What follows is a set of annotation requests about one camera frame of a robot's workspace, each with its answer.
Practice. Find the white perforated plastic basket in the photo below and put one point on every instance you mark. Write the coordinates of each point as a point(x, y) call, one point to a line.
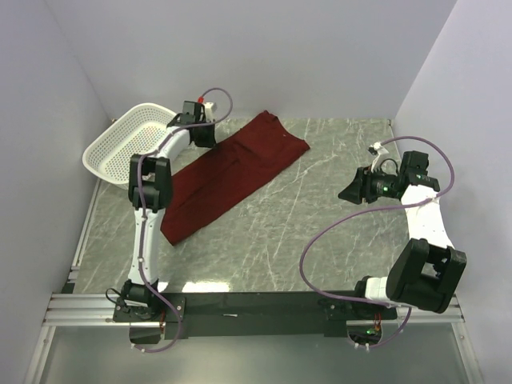
point(140, 130)

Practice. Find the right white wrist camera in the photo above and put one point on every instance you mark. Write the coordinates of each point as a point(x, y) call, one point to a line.
point(380, 154)

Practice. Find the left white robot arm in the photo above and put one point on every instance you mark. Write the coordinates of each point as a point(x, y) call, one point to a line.
point(150, 191)

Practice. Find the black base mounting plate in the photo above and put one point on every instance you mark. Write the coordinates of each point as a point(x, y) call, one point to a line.
point(270, 313)

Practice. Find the aluminium extrusion rail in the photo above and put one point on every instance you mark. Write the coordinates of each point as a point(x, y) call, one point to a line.
point(95, 310)

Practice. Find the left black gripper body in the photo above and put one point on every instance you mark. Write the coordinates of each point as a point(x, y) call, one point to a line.
point(207, 136)

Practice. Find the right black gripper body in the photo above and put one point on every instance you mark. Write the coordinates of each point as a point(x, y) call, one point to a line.
point(366, 179)

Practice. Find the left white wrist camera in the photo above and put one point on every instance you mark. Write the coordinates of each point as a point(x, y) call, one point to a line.
point(208, 109)

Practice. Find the dark red t shirt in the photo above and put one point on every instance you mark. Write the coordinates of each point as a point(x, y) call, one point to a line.
point(221, 178)

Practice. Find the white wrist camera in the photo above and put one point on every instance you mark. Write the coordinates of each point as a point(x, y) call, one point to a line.
point(380, 154)
point(208, 109)

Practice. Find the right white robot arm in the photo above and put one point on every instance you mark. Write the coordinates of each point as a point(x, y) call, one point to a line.
point(428, 270)

